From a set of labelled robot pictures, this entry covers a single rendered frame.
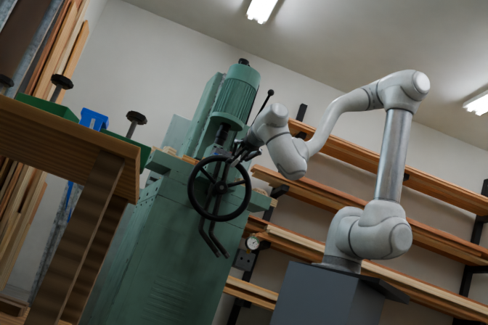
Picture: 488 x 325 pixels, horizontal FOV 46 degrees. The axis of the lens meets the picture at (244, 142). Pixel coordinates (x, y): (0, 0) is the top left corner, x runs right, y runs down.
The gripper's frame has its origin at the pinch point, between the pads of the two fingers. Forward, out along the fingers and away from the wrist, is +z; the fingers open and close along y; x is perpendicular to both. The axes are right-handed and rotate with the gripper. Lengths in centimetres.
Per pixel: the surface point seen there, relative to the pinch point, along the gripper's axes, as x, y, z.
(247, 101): -50, -4, 18
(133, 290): 51, 17, 45
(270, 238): -78, -101, 191
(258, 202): -1.7, -23.6, 25.7
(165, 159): -3.3, 24.7, 24.7
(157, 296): 50, 7, 44
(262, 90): -227, -68, 196
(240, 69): -63, 5, 13
